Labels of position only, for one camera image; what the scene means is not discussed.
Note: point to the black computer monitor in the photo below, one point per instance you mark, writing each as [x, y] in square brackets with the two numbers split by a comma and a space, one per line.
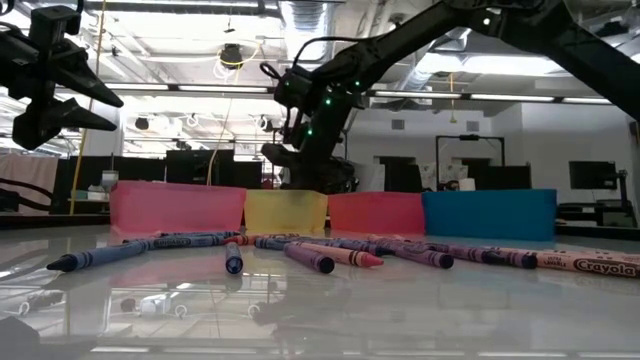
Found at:
[592, 175]

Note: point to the black partition wall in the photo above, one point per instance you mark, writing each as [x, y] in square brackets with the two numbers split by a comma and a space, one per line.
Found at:
[200, 170]

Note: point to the pink hanging cloth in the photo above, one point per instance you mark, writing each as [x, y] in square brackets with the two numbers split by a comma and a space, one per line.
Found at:
[30, 172]

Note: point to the red crayon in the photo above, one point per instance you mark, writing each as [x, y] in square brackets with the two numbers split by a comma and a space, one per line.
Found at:
[242, 240]

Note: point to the yellow plastic bin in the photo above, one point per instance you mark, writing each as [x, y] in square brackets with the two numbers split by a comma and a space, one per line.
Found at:
[285, 212]

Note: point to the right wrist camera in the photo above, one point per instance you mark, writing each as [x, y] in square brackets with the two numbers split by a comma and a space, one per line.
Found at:
[294, 89]

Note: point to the purple crayon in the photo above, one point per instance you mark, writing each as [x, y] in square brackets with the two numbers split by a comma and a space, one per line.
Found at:
[360, 246]
[415, 245]
[307, 257]
[480, 255]
[425, 257]

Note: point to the black equipment desk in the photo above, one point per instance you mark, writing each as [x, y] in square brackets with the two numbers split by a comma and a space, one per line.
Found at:
[620, 210]

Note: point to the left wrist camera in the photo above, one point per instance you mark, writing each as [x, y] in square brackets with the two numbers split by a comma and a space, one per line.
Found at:
[52, 25]

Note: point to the silver ventilation duct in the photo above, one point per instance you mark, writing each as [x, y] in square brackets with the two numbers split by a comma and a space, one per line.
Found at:
[305, 15]

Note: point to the blue plastic bin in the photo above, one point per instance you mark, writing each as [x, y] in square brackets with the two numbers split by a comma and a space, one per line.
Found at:
[490, 215]

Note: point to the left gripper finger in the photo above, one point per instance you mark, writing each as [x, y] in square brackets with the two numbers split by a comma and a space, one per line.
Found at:
[55, 120]
[75, 70]

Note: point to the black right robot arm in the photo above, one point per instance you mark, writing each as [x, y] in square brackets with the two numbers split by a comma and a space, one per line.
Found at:
[550, 30]

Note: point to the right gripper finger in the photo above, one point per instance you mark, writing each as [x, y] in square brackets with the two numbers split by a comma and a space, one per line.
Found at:
[327, 177]
[287, 159]

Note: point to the pink crayon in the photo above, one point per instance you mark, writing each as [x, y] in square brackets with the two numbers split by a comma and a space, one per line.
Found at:
[560, 262]
[382, 237]
[600, 252]
[350, 257]

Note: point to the small red plastic bin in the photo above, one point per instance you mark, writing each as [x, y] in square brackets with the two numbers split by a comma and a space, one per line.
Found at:
[375, 214]

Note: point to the black ceiling camera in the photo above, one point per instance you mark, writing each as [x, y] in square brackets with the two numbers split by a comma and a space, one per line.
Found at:
[231, 55]

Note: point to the large pink plastic bin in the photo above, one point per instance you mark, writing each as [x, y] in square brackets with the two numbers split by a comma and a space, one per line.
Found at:
[175, 207]

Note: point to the black stand frame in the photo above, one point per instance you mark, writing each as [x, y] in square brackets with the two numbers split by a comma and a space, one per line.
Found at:
[470, 137]

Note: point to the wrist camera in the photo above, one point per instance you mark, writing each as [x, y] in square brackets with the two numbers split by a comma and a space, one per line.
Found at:
[52, 25]
[294, 89]

